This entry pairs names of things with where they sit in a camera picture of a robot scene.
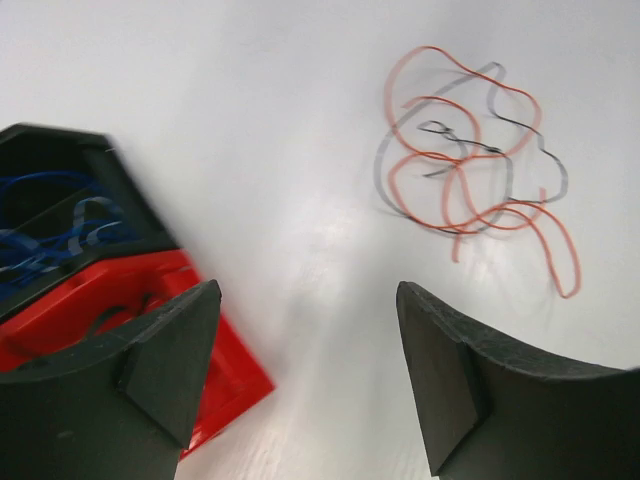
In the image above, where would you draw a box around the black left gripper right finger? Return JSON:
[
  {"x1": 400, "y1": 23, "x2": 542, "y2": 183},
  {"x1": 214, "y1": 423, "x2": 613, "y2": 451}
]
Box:
[{"x1": 396, "y1": 281, "x2": 639, "y2": 479}]

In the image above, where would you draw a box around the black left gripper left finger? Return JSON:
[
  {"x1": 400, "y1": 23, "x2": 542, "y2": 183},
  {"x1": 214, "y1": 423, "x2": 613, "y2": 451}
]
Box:
[{"x1": 1, "y1": 280, "x2": 221, "y2": 479}]

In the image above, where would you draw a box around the blue thin wire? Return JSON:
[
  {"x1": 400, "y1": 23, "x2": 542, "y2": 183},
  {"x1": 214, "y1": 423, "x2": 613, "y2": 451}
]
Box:
[{"x1": 0, "y1": 170, "x2": 139, "y2": 296}]

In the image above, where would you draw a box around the orange thin wire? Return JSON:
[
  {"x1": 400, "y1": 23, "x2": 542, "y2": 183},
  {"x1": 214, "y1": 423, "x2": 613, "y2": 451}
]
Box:
[{"x1": 384, "y1": 46, "x2": 582, "y2": 300}]

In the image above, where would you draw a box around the thin black wire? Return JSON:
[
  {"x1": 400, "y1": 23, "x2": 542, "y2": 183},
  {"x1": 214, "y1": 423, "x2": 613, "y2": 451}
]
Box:
[{"x1": 373, "y1": 61, "x2": 570, "y2": 236}]

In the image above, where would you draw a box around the red plastic bin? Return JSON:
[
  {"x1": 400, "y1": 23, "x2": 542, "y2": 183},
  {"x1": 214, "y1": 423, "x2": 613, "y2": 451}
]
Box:
[{"x1": 1, "y1": 249, "x2": 275, "y2": 456}]

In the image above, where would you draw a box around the black plastic bin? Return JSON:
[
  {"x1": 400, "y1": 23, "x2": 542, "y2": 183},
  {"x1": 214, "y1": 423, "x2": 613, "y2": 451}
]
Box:
[{"x1": 1, "y1": 123, "x2": 178, "y2": 301}]

